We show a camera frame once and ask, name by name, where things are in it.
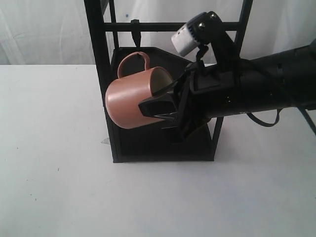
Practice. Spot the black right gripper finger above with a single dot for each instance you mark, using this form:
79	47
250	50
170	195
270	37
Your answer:
176	87

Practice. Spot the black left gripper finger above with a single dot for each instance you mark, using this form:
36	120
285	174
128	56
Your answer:
161	107

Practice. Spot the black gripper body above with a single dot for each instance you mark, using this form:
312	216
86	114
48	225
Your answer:
198	95

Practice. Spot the pink ceramic mug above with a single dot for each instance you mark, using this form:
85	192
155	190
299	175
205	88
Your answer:
124	94

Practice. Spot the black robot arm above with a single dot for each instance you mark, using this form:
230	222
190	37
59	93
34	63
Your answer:
278	81

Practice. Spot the black metal shelf rack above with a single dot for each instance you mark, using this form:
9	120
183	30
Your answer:
111	41

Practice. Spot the clear tape piece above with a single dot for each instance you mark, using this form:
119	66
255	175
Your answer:
106	141

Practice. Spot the white backdrop curtain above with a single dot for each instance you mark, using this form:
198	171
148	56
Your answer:
56	31

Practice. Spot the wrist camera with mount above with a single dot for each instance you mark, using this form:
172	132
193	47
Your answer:
202	30

